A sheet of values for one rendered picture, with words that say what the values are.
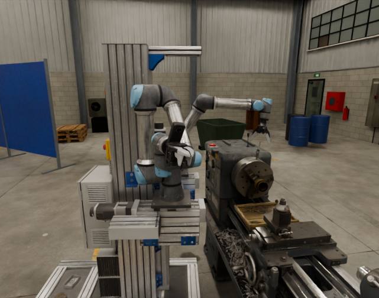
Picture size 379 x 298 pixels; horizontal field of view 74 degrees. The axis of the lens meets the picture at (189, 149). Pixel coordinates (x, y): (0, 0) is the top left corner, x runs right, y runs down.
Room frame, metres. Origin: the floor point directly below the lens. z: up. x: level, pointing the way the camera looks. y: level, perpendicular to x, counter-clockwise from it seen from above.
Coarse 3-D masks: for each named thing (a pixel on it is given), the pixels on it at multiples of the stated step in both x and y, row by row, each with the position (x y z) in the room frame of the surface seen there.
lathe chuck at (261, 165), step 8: (248, 160) 1.90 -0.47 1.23; (256, 160) 1.88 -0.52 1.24; (240, 168) 1.86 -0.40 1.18; (256, 168) 1.86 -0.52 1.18; (264, 168) 1.87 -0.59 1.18; (232, 176) 1.92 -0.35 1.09; (240, 176) 1.84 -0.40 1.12; (248, 176) 1.85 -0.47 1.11; (240, 184) 1.84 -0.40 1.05; (248, 184) 1.85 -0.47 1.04; (240, 192) 1.84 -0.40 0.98; (264, 192) 1.88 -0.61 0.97
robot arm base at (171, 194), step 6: (162, 186) 1.35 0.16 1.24; (168, 186) 1.32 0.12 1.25; (174, 186) 1.32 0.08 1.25; (180, 186) 1.36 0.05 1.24; (162, 192) 1.34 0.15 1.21; (168, 192) 1.32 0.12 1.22; (174, 192) 1.32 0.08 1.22; (180, 192) 1.34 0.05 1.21; (162, 198) 1.32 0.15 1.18; (168, 198) 1.31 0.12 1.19; (174, 198) 1.31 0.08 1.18; (180, 198) 1.33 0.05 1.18
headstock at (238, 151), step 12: (216, 144) 2.36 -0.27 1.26; (240, 144) 2.36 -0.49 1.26; (216, 156) 2.12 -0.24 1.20; (228, 156) 2.01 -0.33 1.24; (240, 156) 2.02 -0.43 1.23; (252, 156) 2.03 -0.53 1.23; (264, 156) 2.05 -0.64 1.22; (216, 168) 2.11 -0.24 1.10; (228, 168) 1.99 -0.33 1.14; (216, 180) 2.09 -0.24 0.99; (228, 180) 1.99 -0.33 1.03; (216, 192) 2.08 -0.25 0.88; (228, 192) 1.99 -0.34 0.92
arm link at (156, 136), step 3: (159, 132) 1.11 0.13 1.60; (153, 135) 1.11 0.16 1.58; (156, 135) 1.08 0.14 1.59; (159, 135) 1.06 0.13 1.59; (162, 135) 1.04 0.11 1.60; (165, 135) 1.03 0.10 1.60; (168, 135) 1.05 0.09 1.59; (153, 138) 1.08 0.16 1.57; (156, 138) 1.05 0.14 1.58; (159, 138) 1.03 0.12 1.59; (153, 141) 1.07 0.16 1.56; (156, 141) 1.04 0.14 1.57; (153, 144) 1.08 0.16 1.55; (156, 144) 1.03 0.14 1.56; (156, 147) 1.05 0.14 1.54; (156, 150) 1.05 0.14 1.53; (159, 150) 1.03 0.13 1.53; (156, 153) 1.05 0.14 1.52; (159, 153) 1.04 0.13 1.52; (162, 153) 1.04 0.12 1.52
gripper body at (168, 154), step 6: (162, 144) 0.97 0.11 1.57; (168, 144) 0.91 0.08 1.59; (174, 144) 0.89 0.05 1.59; (180, 144) 0.90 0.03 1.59; (186, 144) 0.91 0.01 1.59; (162, 150) 0.97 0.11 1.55; (168, 150) 0.91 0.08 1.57; (168, 156) 0.91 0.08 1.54; (174, 156) 0.88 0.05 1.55; (168, 162) 0.91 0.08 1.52; (174, 162) 0.88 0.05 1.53; (186, 162) 0.90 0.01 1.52
